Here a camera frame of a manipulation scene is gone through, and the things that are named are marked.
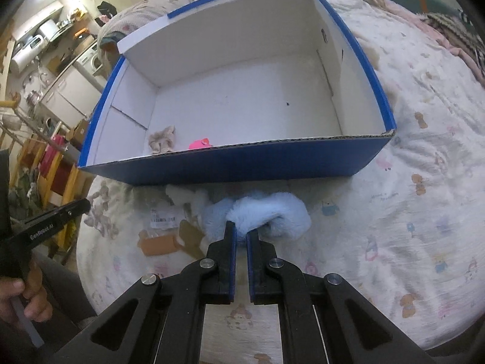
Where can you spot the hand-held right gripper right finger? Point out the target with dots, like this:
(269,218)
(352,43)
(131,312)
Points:
(251,261)

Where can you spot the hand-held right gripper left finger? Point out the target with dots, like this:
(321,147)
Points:
(232,258)

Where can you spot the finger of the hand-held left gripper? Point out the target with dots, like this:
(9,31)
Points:
(70,213)

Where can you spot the light blue fluffy plush toy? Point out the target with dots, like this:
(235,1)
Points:
(265,210)

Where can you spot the beige plush toy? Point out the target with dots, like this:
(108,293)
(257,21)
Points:
(162,141)

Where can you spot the pink plush toy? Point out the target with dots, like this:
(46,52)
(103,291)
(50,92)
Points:
(199,143)

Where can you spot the blue and white cardboard box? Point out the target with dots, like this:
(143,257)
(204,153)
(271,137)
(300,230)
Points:
(242,94)

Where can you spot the person's left hand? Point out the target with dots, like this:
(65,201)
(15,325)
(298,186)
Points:
(26,299)

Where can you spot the wooden chair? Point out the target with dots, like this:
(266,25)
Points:
(41,174)

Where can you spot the red bag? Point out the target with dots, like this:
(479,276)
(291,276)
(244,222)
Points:
(53,163)

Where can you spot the orange brown hair clip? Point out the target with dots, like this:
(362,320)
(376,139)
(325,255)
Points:
(166,243)

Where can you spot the white plush toy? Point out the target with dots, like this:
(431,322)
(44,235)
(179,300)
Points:
(185,197)

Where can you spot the clear plastic label bag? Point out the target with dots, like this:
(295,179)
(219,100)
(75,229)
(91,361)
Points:
(163,218)

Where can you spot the white kitchen cabinet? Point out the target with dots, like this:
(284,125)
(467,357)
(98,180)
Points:
(70,91)

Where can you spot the washing machine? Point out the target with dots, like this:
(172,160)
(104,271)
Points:
(94,57)

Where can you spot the printed bed sheet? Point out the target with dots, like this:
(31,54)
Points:
(398,197)

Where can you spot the striped knitted blanket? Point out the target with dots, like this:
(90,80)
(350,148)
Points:
(458,30)

